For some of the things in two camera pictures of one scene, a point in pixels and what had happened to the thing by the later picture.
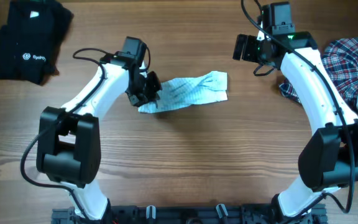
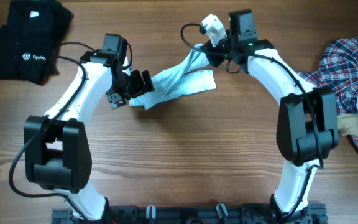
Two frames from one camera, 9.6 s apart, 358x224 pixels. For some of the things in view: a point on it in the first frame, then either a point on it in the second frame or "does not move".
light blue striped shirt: [184, 91] -> [177, 81]
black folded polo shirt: [26, 49] does not move
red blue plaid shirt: [347, 60] does not move
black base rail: [261, 214] does not move
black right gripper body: [252, 50] -> [222, 51]
